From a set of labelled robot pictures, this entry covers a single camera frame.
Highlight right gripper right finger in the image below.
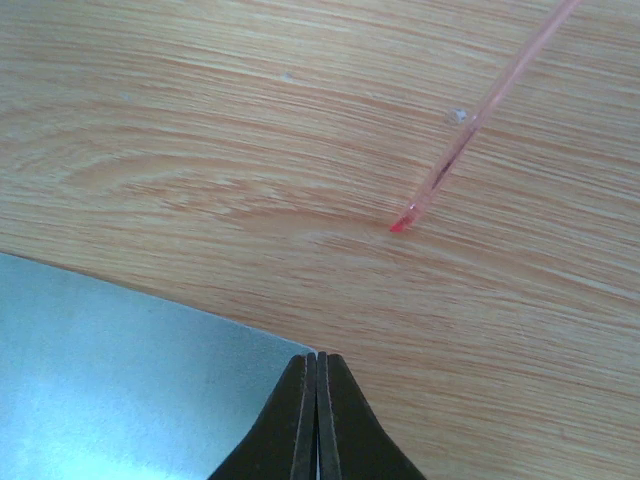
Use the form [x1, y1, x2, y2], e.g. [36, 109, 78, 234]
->
[316, 352, 424, 480]

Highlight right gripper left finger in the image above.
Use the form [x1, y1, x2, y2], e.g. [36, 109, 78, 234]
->
[210, 353, 317, 480]

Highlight blue cleaning cloth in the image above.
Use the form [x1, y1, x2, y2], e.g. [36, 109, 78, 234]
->
[1, 255, 307, 479]

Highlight orange transparent sunglasses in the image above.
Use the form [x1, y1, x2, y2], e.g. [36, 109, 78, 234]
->
[389, 0, 581, 233]

